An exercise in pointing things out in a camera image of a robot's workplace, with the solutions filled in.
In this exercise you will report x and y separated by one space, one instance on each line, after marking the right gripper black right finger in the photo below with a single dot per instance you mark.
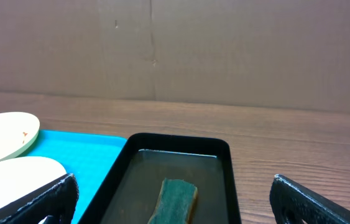
291 202

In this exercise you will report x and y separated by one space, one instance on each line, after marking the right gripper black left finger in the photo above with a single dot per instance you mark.
54 202

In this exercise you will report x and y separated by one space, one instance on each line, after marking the white plate with stain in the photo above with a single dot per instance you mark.
23 175

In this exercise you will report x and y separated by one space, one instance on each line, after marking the yellow-green plate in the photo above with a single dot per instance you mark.
18 131

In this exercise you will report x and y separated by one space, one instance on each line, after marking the green yellow sponge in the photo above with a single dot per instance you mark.
175 203

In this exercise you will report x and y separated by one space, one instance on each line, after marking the blue plastic tray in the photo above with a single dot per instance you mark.
88 156

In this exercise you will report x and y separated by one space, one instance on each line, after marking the black water tray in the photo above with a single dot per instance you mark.
130 191

